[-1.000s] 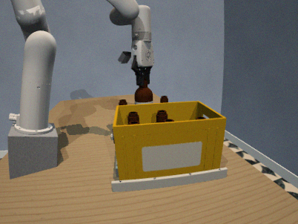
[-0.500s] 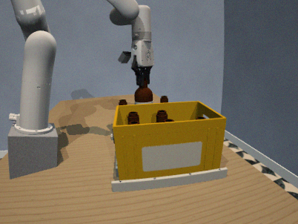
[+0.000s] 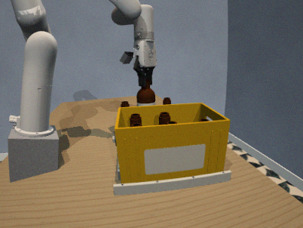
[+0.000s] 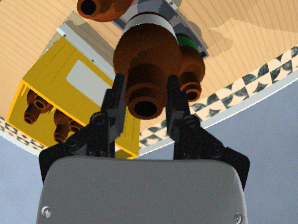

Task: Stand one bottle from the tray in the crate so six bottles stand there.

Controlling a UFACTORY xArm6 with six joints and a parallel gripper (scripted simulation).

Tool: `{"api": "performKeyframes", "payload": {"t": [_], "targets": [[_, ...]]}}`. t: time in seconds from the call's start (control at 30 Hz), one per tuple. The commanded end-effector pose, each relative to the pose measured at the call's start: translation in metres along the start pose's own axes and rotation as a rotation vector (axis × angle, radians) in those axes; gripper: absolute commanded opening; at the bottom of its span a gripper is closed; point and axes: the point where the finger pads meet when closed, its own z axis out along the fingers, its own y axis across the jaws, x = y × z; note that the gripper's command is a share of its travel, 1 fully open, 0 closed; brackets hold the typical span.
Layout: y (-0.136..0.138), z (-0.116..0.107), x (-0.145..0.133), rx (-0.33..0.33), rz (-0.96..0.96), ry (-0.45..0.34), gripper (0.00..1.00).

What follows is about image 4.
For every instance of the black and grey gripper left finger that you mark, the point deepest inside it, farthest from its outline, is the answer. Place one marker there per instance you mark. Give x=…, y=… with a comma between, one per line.
x=96, y=138

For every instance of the yellow crate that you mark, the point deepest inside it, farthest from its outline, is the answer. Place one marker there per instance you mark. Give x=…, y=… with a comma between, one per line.
x=68, y=80

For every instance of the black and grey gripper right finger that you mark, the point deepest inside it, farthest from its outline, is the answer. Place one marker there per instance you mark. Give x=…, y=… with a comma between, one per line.
x=191, y=141

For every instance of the brown glass bottle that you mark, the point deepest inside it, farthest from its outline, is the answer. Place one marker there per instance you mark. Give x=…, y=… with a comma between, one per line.
x=32, y=112
x=61, y=120
x=193, y=67
x=40, y=103
x=147, y=53
x=74, y=125
x=104, y=10

